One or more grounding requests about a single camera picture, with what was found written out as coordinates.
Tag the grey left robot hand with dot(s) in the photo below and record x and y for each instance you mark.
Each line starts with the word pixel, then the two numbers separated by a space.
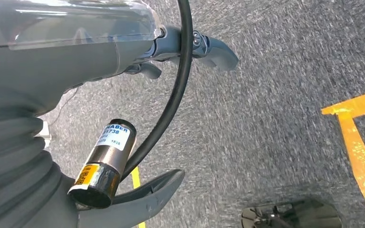
pixel 59 59

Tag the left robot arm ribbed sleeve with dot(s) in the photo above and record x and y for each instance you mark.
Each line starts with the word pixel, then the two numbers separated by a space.
pixel 12 173

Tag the yellow floor tape marking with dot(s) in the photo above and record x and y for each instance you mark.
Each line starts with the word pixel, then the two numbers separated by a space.
pixel 358 157

